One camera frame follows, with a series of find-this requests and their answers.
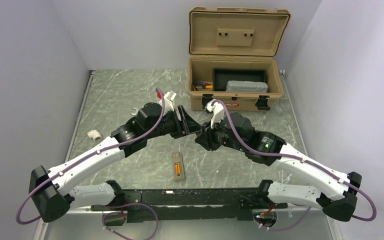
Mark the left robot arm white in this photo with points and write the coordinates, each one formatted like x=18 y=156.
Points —
x=127 y=139

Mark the beige remote control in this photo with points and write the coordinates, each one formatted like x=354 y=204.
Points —
x=177 y=157

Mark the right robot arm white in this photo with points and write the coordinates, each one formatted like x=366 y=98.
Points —
x=333 y=192

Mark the grey plastic case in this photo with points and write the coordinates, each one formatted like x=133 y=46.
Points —
x=247 y=86

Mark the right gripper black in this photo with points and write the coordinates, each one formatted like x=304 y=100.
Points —
x=206 y=137

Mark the black tray in toolbox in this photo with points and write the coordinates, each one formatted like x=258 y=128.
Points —
x=221 y=76

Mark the aluminium frame rail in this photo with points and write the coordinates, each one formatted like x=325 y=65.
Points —
x=53 y=202

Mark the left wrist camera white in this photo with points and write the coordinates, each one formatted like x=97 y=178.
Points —
x=167 y=101

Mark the white PVC elbow fitting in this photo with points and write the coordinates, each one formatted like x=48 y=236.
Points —
x=94 y=135

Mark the yellow-handled tools in toolbox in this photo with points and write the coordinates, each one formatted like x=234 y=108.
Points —
x=205 y=86

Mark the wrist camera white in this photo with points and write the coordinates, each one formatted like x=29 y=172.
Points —
x=167 y=101
x=217 y=109

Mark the silver combination wrench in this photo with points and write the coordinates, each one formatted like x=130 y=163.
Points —
x=135 y=111

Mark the tan plastic toolbox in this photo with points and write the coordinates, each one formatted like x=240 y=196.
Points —
x=235 y=38

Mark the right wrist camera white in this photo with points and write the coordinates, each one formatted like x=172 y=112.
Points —
x=217 y=109

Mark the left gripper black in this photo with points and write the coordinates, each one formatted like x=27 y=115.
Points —
x=190 y=125

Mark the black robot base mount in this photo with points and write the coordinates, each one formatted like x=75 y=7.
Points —
x=193 y=204

